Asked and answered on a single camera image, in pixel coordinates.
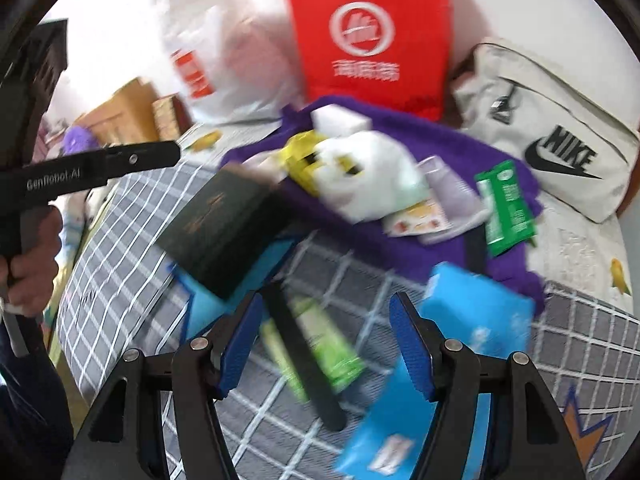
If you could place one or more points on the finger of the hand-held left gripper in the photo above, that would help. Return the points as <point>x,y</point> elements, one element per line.
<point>145,157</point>

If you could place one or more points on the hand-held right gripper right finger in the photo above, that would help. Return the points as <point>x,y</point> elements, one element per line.
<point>412,345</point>

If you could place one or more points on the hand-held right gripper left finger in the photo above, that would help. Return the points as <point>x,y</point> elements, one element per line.
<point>240,340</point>

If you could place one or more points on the black bar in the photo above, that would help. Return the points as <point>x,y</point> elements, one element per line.
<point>305,360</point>

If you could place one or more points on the blue tissue box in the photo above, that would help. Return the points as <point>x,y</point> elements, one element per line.
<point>475,310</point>

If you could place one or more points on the light green packet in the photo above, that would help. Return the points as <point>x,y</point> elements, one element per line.
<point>335,355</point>

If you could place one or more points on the orange print sachet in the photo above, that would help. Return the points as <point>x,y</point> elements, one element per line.
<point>415,220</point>

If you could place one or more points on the yellow crinkly packet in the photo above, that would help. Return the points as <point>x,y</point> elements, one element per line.
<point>300,155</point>

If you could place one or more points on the person's left hand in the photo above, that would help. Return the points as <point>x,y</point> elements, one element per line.
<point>40,275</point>

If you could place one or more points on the printed brown box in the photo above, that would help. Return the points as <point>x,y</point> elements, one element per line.
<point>172,117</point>

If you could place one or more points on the plain cardboard box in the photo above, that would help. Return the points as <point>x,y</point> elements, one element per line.
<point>120,115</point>

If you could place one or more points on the purple background object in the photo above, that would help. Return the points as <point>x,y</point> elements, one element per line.
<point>80,141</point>

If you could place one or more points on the grey plaid blanket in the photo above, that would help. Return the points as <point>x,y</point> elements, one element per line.
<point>350,270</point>

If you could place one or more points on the dark green box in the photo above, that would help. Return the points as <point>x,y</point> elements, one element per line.
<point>220,225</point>

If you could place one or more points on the white plastic shopping bag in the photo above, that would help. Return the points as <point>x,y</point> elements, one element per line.
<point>240,60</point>

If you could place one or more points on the lavender tube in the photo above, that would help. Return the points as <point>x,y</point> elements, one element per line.
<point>450,190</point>

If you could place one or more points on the green sachet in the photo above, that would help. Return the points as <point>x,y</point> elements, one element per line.
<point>507,210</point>

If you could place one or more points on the white sponge block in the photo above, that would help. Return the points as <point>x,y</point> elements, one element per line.
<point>340,120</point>

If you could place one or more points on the purple towel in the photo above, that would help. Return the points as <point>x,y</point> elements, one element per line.
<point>440,135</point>

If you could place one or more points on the person's dark trousers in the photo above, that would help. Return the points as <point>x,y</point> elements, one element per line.
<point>25,410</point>

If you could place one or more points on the red paper bag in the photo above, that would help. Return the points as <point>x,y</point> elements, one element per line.
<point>360,85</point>

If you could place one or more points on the grey waist bag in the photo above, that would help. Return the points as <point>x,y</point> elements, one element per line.
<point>500,125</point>

